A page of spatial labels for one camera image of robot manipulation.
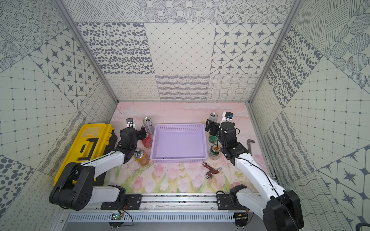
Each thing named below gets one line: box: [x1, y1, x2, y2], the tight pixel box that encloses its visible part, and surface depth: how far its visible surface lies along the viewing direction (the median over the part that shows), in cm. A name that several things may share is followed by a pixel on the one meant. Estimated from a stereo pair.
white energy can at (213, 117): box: [209, 112, 219, 123], surface depth 96 cm
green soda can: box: [208, 134, 219, 144], surface depth 94 cm
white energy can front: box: [143, 116, 154, 135], surface depth 93 cm
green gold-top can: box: [209, 143, 222, 161], surface depth 85 cm
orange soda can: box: [134, 149, 150, 167], surface depth 82 cm
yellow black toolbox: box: [53, 123, 118, 186], surface depth 79 cm
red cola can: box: [141, 132, 153, 148], surface depth 90 cm
